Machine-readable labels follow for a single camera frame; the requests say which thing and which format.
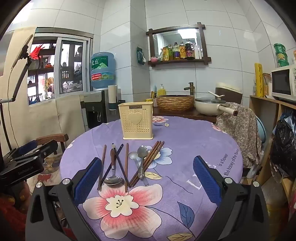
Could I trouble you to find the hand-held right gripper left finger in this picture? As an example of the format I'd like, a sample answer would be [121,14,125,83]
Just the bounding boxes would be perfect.
[25,157,103,241]

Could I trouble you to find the cat printed cloth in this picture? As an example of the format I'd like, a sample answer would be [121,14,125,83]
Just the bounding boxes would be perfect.
[28,152,67,186]

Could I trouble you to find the white ladle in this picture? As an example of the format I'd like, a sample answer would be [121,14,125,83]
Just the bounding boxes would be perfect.
[207,90,225,99]

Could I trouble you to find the glass jar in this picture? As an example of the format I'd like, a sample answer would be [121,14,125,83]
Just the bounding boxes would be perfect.
[262,73,272,96]

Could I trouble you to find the paper cup dispenser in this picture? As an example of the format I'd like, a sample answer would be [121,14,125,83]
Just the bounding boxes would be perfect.
[107,85,122,110]

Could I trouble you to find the red artificial flower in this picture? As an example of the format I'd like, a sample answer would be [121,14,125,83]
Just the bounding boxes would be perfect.
[30,44,45,61]

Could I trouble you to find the wooden shelf unit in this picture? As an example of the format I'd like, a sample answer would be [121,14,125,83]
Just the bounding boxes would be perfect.
[249,95,296,209]

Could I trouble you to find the phone holder stand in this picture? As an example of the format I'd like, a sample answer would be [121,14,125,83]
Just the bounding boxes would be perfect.
[0,34,34,151]

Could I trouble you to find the green packet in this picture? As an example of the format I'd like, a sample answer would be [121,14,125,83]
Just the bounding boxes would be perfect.
[136,46,147,65]

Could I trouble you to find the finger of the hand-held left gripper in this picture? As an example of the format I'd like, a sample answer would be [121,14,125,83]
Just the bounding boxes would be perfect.
[13,140,59,163]
[3,140,38,163]

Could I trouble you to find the row of bottles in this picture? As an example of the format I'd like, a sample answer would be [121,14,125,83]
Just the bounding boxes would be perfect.
[162,39,204,61]

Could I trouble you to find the wooden framed mirror shelf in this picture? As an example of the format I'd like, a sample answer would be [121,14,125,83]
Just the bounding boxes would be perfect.
[146,22,211,67]

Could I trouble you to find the wooden handled metal spoon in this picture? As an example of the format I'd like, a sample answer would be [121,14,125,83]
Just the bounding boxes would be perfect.
[104,143,123,186]

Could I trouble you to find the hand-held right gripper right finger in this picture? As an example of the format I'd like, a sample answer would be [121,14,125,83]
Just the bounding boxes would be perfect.
[193,155,270,241]

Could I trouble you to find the large metal spoon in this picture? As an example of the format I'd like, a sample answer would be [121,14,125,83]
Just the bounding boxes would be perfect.
[137,145,149,179]

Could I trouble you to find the window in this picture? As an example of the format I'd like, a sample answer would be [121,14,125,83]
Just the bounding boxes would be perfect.
[27,27,94,106]

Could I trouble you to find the floral patterned cloth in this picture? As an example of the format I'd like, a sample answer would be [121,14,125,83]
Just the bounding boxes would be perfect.
[216,102,263,168]

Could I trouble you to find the purple floral tablecloth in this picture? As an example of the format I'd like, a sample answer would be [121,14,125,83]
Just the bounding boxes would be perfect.
[59,115,244,241]

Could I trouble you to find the brown wooden chopstick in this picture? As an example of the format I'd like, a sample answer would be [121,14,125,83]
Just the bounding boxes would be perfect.
[129,141,160,186]
[138,141,165,180]
[125,143,129,193]
[131,141,163,187]
[97,145,107,191]

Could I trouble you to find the blue basin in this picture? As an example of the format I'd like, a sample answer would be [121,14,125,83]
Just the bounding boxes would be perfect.
[254,116,264,149]

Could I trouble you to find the small metal spoon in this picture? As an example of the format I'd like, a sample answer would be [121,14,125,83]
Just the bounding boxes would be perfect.
[128,151,149,186]

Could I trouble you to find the cream pot with handle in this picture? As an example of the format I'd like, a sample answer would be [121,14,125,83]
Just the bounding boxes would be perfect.
[195,97,238,116]

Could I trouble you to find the blue water bottle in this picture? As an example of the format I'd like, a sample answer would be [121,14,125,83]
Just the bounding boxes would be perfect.
[90,52,115,91]

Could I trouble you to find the wooden counter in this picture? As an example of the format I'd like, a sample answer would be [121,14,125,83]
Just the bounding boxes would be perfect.
[153,107,218,123]

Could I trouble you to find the person's left hand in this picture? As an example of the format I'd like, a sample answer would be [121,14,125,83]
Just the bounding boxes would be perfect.
[13,181,31,215]

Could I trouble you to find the black plastic bag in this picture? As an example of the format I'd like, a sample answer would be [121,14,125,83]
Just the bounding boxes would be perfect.
[269,118,296,179]

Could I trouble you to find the dark chopstick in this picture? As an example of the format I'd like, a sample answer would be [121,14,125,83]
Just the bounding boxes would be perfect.
[113,146,130,187]
[99,144,124,184]

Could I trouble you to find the brown and white rice cooker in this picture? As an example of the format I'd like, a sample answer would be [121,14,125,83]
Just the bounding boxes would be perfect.
[215,82,243,105]

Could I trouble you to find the bronze faucet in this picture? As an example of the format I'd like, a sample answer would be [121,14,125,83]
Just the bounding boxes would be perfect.
[184,82,195,96]

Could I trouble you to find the white microwave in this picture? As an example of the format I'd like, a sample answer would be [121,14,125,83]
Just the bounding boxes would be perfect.
[270,65,296,100]

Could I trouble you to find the cream perforated utensil holder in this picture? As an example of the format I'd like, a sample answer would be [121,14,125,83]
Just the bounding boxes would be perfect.
[117,101,154,140]

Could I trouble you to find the woven pattern basin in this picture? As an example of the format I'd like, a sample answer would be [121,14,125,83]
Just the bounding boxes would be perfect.
[156,95,195,111]

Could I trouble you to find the water dispenser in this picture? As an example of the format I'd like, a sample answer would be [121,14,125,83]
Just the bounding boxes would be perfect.
[80,90,109,129]

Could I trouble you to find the green containers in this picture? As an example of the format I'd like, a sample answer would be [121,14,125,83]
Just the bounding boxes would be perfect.
[273,43,290,67]

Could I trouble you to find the yellow roll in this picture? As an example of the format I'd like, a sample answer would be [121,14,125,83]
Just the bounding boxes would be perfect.
[254,63,264,97]

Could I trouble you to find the wooden chair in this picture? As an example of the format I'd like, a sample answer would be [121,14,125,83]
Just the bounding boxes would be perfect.
[35,133,69,155]

